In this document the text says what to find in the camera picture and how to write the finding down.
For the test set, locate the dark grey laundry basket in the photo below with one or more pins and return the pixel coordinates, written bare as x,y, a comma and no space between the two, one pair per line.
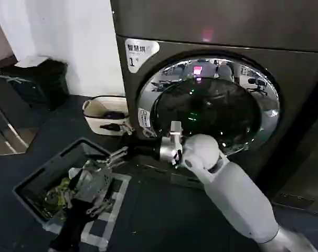
43,170

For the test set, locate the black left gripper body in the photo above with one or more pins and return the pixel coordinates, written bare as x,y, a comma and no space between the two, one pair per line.
69,225

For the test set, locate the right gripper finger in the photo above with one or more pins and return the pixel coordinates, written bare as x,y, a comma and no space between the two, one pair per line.
119,153
110,162

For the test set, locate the round glass dryer door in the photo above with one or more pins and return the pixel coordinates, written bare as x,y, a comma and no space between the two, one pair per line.
209,110

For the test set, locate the black waste bin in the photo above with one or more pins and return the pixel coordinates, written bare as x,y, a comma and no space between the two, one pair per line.
38,86

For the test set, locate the yellow green cloth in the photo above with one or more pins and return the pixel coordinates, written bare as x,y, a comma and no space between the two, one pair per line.
59,194

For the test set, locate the checkered floor mat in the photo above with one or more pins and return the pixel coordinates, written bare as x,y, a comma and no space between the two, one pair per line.
110,210

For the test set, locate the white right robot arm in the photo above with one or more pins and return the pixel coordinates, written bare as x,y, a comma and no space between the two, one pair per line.
235,194

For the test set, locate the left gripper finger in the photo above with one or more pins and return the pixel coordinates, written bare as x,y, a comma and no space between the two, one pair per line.
100,208
75,181

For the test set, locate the small white warning sticker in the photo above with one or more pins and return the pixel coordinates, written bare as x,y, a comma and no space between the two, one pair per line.
144,118

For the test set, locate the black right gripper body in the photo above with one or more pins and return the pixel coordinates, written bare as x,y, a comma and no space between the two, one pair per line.
142,151

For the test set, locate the grey patterned cloth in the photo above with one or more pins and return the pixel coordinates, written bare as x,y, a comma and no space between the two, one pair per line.
94,181

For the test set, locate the grey dryer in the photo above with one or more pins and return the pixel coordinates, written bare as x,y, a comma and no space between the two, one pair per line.
227,31

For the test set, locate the cream laundry basket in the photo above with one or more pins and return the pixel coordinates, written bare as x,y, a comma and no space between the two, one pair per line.
101,115

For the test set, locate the white number label sticker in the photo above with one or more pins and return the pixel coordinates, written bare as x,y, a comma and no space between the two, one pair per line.
138,53

